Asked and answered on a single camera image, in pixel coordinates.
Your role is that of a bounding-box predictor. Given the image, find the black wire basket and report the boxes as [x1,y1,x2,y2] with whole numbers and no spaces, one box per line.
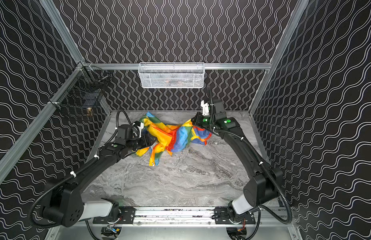
[51,66,111,122]

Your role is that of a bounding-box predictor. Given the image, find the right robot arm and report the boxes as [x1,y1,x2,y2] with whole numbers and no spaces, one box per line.
[191,113,293,225]

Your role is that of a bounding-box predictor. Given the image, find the rainbow striped jacket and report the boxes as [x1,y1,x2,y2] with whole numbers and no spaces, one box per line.
[135,112,212,167]

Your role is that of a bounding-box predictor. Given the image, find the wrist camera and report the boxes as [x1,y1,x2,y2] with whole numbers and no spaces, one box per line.
[200,99,226,119]
[116,121,144,140]

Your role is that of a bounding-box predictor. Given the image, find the small brass object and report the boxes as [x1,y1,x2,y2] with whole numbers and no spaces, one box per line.
[86,108,93,118]

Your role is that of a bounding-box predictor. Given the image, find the black mounting plate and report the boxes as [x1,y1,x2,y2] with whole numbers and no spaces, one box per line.
[92,207,136,225]
[211,207,256,225]

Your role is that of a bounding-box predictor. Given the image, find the white wire mesh basket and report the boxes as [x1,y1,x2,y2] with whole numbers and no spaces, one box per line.
[138,62,206,89]

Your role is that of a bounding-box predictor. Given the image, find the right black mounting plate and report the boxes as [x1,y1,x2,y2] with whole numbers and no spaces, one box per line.
[211,207,256,225]

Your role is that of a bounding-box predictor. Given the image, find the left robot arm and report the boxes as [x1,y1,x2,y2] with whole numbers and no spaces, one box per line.
[27,125,157,229]

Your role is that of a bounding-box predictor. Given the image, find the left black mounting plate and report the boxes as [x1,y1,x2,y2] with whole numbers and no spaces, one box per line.
[92,207,136,225]

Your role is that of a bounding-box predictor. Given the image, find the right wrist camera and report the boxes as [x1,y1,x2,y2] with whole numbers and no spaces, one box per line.
[200,99,226,119]

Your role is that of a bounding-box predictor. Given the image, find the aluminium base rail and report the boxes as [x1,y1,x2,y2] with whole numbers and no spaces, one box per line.
[53,205,297,228]

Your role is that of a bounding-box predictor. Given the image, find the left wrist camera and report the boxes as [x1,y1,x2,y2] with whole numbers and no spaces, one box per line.
[116,121,144,140]

